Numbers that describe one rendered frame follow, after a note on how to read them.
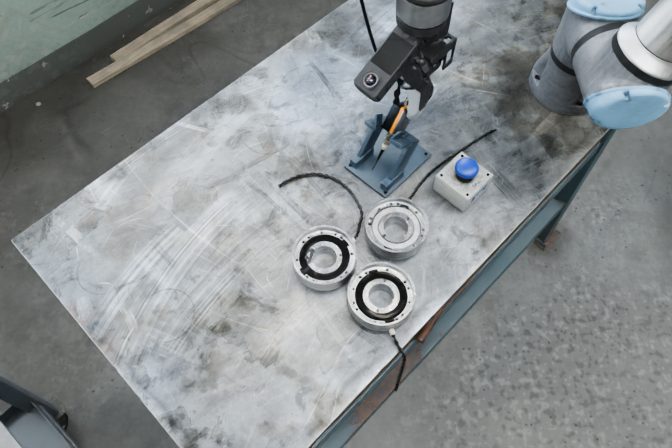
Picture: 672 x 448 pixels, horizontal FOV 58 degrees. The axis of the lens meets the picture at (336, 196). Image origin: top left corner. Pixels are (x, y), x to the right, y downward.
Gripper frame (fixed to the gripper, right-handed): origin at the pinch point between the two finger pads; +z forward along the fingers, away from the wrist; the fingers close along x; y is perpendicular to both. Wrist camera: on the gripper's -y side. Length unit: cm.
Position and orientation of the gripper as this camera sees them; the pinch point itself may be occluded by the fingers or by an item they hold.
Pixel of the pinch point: (401, 112)
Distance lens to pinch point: 102.5
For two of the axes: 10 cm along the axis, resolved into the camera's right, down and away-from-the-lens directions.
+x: -7.2, -5.8, 3.7
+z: 0.2, 5.2, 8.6
